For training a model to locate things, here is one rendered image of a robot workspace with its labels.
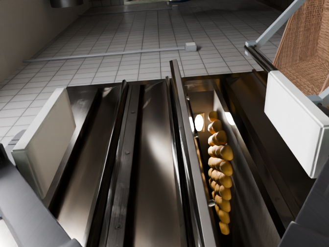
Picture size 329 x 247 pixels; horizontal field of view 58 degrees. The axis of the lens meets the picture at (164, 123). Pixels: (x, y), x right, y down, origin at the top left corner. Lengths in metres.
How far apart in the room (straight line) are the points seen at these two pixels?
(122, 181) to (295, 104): 0.95
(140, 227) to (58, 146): 0.78
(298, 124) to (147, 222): 0.81
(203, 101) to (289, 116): 1.74
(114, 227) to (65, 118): 0.76
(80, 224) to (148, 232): 0.20
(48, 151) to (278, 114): 0.13
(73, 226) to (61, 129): 0.80
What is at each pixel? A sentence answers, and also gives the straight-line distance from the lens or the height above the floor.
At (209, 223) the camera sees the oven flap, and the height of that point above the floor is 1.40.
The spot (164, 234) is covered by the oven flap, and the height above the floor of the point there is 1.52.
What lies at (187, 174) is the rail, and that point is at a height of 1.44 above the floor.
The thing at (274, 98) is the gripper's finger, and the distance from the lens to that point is 0.19.
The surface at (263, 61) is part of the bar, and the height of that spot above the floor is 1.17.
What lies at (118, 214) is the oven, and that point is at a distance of 0.97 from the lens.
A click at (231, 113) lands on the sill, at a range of 1.45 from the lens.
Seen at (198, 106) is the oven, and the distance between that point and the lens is 1.91.
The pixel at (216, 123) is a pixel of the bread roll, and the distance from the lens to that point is 1.68.
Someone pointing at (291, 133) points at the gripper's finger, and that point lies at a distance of 0.17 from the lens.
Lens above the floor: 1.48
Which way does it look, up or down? 1 degrees up
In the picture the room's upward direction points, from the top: 95 degrees counter-clockwise
